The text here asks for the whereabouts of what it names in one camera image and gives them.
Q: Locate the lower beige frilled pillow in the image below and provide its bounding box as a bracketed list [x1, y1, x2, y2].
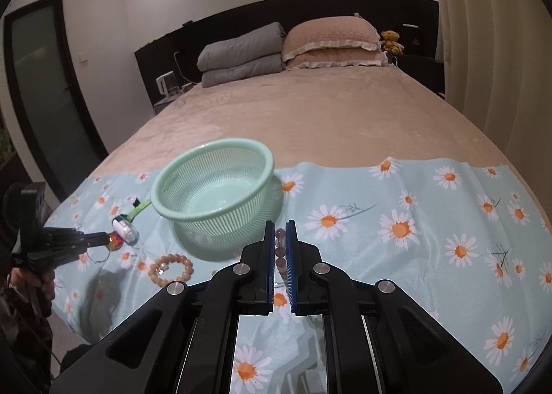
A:
[286, 48, 387, 69]

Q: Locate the upper beige frilled pillow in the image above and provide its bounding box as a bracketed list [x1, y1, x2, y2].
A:
[282, 16, 381, 62]

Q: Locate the green plastic mesh basket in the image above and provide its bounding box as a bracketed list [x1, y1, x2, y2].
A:
[151, 138, 281, 246]

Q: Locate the lower grey folded blanket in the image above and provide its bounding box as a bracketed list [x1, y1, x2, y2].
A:
[201, 54, 285, 88]

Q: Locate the grey folded blanket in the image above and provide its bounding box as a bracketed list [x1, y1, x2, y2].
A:
[201, 54, 285, 88]
[197, 22, 285, 72]

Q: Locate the tan wooden bead bracelet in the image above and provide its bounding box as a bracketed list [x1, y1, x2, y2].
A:
[147, 253, 195, 289]

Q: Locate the white watch green strap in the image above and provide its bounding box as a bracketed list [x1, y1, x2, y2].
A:
[110, 198, 153, 247]

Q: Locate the dark frosted glass door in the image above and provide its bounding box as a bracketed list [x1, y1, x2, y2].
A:
[3, 0, 108, 201]

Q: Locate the brown teddy bear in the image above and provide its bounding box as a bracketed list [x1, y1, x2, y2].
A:
[380, 30, 404, 56]

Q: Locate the black nightstand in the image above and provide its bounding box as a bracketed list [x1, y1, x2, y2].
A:
[397, 55, 445, 98]

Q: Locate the upper grey folded blanket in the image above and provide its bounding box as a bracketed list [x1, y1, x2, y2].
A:
[197, 22, 285, 72]

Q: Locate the red green glass charm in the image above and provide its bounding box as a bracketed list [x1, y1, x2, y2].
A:
[107, 231, 124, 252]

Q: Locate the purple bead bracelet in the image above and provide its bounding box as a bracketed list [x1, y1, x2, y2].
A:
[273, 227, 289, 289]

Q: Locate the black headboard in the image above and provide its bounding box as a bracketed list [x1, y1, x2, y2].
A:
[135, 0, 439, 104]

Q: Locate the beige frilled pillow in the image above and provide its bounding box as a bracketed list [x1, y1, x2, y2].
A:
[286, 48, 387, 69]
[282, 16, 381, 62]

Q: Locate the left hand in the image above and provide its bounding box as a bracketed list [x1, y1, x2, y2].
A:
[8, 268, 55, 318]

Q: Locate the cream curtain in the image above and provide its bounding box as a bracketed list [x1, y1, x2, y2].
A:
[439, 0, 551, 213]

